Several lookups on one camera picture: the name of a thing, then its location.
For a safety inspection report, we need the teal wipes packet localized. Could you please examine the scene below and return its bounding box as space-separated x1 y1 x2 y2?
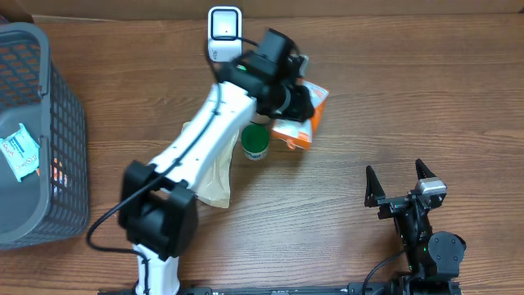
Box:
1 123 40 183

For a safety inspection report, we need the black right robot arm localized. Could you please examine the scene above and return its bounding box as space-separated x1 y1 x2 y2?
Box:
360 159 467 295

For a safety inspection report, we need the green lid jar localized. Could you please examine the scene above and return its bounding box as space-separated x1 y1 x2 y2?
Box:
241 124 269 161

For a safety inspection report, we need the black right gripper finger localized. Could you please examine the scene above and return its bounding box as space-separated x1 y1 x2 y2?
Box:
415 158 436 180
364 166 386 207

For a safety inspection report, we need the white barcode scanner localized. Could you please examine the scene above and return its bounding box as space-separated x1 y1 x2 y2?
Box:
207 6 242 62

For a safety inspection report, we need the orange white box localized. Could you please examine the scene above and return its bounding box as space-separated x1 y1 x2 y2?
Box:
270 79 329 150

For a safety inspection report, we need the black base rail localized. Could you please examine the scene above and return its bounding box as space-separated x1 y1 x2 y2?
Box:
97 283 463 295

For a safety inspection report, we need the grey plastic mesh basket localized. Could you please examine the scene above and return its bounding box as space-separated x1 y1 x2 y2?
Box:
1 22 90 251

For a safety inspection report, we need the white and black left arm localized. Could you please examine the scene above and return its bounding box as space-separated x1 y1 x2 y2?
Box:
118 29 314 294

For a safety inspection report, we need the beige plastic bag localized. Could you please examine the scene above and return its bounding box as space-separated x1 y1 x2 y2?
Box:
192 132 239 209

